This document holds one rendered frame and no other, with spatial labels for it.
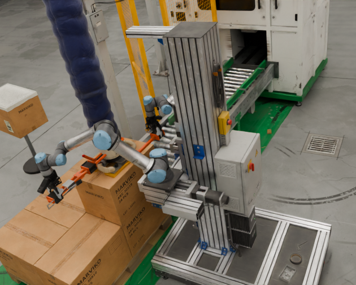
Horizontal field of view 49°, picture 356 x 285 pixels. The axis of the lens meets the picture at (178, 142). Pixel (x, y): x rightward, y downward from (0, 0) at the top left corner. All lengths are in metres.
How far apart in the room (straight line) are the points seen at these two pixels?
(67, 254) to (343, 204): 2.51
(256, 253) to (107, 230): 1.21
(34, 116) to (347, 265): 3.54
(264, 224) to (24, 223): 2.06
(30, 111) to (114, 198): 2.02
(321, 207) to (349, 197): 0.30
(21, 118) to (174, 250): 2.34
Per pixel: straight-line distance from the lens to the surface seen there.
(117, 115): 4.67
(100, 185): 3.05
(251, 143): 2.68
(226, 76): 5.19
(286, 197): 4.05
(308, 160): 4.51
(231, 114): 4.24
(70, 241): 3.32
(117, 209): 3.14
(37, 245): 3.42
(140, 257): 3.69
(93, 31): 4.21
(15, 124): 4.69
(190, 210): 2.65
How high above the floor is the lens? 2.79
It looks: 34 degrees down
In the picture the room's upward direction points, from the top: 11 degrees counter-clockwise
